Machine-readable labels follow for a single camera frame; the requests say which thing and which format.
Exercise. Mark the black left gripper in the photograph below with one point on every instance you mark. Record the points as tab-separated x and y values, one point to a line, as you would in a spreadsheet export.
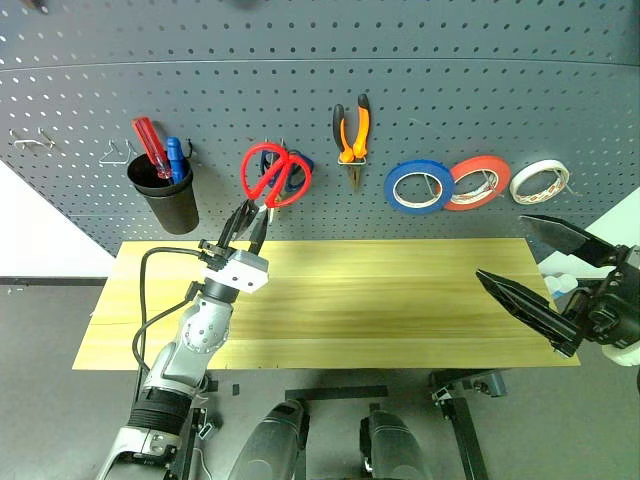
217	249

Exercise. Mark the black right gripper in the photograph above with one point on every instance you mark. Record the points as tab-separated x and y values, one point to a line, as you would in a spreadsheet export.
615	310

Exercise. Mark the orange black pliers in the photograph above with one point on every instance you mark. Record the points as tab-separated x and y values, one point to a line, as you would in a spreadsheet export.
356	150

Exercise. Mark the blue tape roll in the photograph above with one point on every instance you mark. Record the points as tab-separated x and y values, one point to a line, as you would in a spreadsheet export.
420	166

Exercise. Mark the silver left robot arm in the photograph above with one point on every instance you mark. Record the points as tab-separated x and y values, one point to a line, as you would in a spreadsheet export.
200	335

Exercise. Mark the white tape roll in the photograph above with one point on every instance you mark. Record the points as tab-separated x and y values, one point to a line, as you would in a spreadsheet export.
537	165

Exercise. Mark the red tape roll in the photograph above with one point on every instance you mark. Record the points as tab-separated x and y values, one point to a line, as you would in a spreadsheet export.
480	161

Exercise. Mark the black floor tape strip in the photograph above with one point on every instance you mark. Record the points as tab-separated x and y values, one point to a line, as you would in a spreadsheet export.
340	393

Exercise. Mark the grey perforated pegboard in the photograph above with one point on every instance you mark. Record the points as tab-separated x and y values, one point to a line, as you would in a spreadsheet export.
350	65

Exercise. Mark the clear plastic bottle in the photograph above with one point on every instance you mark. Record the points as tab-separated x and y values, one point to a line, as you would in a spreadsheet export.
557	285

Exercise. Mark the black plastic cup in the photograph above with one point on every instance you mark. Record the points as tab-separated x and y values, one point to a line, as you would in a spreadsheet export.
172	210

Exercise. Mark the silver double prong hook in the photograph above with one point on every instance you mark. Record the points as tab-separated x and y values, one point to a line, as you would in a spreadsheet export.
25	142
282	143

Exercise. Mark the black cup holder hook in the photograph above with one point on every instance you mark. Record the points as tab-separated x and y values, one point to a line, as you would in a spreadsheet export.
190	149

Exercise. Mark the silver straight peg hook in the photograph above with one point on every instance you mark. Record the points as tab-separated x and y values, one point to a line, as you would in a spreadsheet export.
492	182
431	185

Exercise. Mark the dark rounded grey shape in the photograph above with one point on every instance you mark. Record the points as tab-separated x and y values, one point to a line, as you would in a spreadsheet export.
395	450
270	445

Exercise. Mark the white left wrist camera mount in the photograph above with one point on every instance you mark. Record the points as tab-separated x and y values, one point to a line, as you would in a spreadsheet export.
240	272

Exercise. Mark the black metal table frame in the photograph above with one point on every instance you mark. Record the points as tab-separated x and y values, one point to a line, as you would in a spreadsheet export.
470	440
205	430

